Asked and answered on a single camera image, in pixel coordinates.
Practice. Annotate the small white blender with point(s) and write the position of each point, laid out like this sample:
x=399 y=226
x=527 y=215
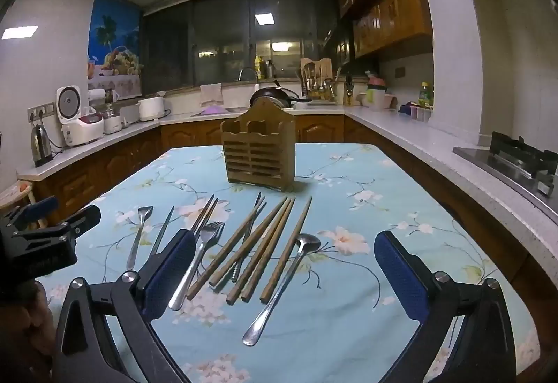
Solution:
x=112 y=124

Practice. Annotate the person's left hand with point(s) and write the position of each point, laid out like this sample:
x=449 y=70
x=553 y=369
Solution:
x=28 y=322

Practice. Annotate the wall switch plate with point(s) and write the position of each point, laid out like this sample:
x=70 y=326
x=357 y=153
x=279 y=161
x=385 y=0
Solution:
x=399 y=72

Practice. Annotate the black wok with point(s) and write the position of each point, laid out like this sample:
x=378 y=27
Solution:
x=268 y=97

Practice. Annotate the green drink bottle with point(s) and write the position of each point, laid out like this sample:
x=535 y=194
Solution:
x=426 y=95

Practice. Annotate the yellow bottle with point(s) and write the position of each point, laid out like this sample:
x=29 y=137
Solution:
x=259 y=69

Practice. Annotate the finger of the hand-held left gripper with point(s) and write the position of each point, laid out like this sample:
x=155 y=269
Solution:
x=83 y=215
x=41 y=208

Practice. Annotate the metal fork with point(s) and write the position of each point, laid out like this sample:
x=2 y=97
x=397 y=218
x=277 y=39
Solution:
x=192 y=274

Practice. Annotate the dark thin chopstick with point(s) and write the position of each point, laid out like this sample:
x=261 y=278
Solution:
x=210 y=214
x=204 y=213

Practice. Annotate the beach fruit wall poster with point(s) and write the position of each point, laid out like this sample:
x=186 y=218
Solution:
x=115 y=43

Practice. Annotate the pink and green containers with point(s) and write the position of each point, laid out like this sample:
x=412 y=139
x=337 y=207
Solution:
x=375 y=97

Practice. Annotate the row of lidded cups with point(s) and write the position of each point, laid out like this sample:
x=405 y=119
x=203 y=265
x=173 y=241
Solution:
x=416 y=112

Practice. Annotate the white electric pot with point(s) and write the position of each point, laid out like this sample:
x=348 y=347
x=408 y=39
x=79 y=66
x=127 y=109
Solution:
x=151 y=108

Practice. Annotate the white rice cooker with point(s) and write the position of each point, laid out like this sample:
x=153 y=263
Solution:
x=72 y=104

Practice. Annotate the floral blue tablecloth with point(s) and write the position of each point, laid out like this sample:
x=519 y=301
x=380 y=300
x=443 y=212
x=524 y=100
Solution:
x=348 y=322

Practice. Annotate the wall socket strip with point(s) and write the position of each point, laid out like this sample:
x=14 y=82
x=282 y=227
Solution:
x=41 y=109

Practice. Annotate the large metal spoon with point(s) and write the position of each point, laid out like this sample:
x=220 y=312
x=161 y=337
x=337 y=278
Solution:
x=307 y=244

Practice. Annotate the purple cloth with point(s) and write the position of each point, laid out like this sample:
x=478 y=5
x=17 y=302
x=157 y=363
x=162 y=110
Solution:
x=212 y=110

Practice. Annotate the dark kitchen window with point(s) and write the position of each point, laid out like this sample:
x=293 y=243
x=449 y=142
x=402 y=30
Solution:
x=218 y=39

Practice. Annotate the wooden utensil holder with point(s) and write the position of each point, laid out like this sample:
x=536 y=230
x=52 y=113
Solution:
x=257 y=147

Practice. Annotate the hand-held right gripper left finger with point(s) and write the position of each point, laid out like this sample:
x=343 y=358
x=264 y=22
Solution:
x=174 y=265

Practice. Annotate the small metal spoon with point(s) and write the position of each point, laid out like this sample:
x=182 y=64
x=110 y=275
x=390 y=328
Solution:
x=138 y=235

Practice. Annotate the cutlery drying rack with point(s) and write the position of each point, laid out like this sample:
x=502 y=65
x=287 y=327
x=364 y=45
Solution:
x=316 y=82

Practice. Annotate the knife block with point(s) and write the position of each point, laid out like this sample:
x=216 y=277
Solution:
x=348 y=95

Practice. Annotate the dark bottle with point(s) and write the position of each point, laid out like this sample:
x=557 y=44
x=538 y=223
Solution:
x=270 y=70

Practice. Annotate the steel electric kettle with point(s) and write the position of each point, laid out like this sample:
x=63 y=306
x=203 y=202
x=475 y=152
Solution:
x=40 y=145

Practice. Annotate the wooden stool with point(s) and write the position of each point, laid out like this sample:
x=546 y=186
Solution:
x=15 y=193

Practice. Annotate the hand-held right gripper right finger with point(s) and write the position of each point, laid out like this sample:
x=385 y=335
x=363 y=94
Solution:
x=401 y=278

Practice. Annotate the wooden cutting board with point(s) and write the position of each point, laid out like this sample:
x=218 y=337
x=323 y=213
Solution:
x=323 y=63

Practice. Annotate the steel gas stove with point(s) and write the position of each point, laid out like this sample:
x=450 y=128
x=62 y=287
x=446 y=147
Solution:
x=518 y=156

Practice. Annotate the curved sink faucet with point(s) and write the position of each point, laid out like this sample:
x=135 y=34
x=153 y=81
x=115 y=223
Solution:
x=248 y=70

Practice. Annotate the twisted metal chopstick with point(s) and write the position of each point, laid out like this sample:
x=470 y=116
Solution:
x=236 y=272

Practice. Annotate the beige hanging towel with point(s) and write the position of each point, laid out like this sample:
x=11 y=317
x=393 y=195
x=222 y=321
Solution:
x=211 y=94

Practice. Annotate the ceiling light panel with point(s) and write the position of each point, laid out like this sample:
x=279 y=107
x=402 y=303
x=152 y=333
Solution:
x=19 y=32

